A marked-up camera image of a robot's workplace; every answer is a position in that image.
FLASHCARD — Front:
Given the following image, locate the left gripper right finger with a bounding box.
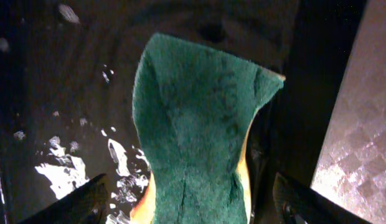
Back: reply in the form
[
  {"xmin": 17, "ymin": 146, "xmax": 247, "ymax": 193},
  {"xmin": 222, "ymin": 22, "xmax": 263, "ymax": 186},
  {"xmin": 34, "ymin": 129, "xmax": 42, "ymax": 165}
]
[{"xmin": 272, "ymin": 172, "xmax": 370, "ymax": 224}]

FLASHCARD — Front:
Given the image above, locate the brown plastic serving tray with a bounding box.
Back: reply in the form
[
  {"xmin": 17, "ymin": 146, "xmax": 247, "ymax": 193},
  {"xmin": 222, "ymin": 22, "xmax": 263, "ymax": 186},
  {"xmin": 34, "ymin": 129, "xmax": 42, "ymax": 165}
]
[{"xmin": 311, "ymin": 0, "xmax": 386, "ymax": 223}]

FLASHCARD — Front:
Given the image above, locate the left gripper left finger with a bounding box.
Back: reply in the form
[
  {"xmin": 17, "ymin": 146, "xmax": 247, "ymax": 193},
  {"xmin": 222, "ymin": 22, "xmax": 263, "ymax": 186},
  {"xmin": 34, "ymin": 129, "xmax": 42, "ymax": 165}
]
[{"xmin": 20, "ymin": 174, "xmax": 108, "ymax": 224}]

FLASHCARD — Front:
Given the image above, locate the green and yellow sponge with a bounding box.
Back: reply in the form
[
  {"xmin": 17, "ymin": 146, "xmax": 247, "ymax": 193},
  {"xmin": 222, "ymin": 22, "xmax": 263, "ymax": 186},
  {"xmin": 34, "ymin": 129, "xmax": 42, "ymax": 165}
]
[{"xmin": 131, "ymin": 34, "xmax": 285, "ymax": 223}]

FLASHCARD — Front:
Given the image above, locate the small black tray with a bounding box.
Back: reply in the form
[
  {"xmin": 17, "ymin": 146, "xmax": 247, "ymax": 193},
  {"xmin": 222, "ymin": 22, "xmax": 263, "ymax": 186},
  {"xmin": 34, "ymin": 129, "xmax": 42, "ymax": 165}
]
[{"xmin": 0, "ymin": 0, "xmax": 366, "ymax": 223}]

